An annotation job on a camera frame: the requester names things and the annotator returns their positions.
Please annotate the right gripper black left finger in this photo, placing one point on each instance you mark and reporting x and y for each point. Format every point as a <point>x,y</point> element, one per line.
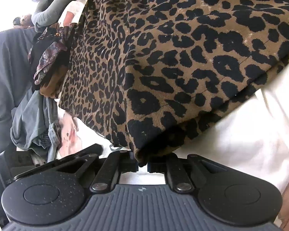
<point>117,163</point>

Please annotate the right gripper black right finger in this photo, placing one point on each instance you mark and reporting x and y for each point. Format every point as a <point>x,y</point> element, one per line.
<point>174,173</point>

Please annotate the leopard print garment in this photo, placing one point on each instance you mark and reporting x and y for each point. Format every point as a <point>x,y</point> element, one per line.
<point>173,60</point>

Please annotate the white cartoon bed sheet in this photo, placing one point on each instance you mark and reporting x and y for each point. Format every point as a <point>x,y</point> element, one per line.
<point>243,137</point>

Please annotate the grey trousers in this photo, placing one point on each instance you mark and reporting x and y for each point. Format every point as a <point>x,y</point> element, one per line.
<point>28,120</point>

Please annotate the brown garment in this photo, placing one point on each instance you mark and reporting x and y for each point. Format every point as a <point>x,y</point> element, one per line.
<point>53,88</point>

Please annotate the floral patterned garment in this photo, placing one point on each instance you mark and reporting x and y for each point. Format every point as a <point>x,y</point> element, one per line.
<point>50,49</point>

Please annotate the grey long sleeve garment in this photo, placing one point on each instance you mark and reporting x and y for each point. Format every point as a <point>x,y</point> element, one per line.
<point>53,7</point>

